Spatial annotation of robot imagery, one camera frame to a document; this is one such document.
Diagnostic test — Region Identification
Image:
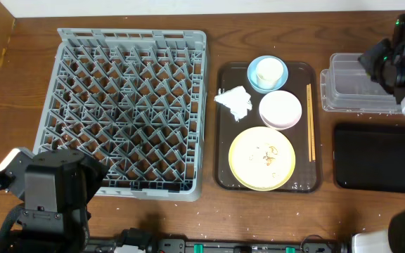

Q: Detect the white napkin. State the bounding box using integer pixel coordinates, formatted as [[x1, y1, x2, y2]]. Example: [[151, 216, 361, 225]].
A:
[[214, 86, 252, 122]]

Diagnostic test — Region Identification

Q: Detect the pink white bowl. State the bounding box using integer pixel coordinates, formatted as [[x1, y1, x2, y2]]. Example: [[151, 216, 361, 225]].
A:
[[259, 91, 302, 130]]

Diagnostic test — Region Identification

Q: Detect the light blue bowl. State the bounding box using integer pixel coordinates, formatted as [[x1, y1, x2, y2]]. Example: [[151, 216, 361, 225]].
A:
[[247, 56, 289, 93]]

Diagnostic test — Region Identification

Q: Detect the white plastic cup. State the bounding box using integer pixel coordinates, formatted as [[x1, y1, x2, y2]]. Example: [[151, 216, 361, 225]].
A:
[[256, 57, 284, 89]]

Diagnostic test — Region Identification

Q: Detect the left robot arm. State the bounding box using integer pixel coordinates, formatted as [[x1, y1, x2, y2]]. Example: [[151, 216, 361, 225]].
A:
[[0, 148, 109, 252]]

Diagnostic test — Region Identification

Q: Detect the clear plastic waste bin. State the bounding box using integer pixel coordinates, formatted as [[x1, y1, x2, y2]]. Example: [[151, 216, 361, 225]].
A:
[[320, 53, 401, 115]]

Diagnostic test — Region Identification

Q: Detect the dark brown serving tray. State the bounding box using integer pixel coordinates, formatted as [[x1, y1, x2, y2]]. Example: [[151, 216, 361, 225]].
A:
[[214, 62, 321, 193]]

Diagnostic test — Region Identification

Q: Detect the yellow plate with scraps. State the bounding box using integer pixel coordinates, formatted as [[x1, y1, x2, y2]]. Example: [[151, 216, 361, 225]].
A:
[[228, 126, 296, 191]]

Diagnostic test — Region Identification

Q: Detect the grey plastic dish rack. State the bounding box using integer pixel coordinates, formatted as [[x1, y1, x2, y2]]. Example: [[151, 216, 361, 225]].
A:
[[33, 28, 209, 202]]

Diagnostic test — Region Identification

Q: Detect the black tray bin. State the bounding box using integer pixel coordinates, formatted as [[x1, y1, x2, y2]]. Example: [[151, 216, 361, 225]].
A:
[[333, 123, 405, 193]]

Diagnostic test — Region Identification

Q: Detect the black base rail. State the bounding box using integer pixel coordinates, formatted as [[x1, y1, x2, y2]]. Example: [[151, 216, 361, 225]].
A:
[[83, 228, 352, 253]]

